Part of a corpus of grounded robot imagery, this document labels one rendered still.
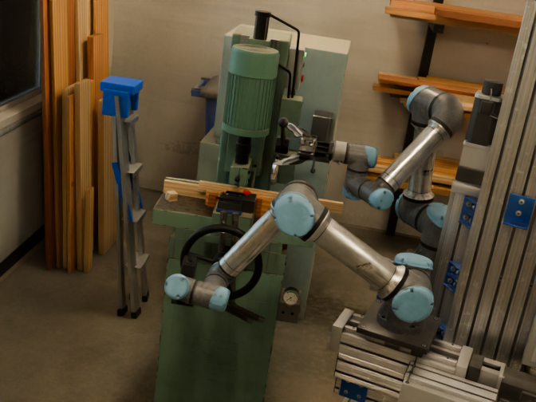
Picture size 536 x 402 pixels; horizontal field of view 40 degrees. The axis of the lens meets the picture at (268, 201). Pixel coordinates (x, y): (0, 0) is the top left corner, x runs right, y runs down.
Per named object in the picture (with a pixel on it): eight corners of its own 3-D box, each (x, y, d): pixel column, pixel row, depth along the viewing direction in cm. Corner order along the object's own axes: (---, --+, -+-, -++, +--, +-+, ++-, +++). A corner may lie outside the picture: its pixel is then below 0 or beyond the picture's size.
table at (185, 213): (144, 233, 265) (145, 218, 263) (163, 203, 293) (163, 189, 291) (313, 259, 263) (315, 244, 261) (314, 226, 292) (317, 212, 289)
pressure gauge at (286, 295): (280, 308, 274) (283, 289, 271) (281, 303, 278) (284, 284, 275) (297, 311, 274) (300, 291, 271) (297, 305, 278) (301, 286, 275)
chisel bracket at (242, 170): (227, 187, 279) (230, 166, 276) (232, 175, 292) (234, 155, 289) (247, 190, 278) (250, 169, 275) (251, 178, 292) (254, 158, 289)
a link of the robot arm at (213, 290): (234, 279, 230) (200, 269, 230) (227, 296, 219) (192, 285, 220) (229, 301, 233) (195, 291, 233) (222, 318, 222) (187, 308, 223)
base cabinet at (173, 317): (151, 415, 303) (165, 258, 278) (178, 340, 357) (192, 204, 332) (259, 432, 301) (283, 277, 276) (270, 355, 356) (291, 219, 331)
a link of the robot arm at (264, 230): (300, 163, 225) (200, 267, 242) (297, 173, 215) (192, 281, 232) (329, 187, 227) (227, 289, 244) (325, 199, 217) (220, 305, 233)
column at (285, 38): (211, 207, 307) (230, 32, 282) (218, 190, 328) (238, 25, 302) (265, 215, 306) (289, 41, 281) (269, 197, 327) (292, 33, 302)
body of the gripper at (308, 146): (300, 132, 254) (335, 137, 254) (299, 136, 262) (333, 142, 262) (297, 153, 253) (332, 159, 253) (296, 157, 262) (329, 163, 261)
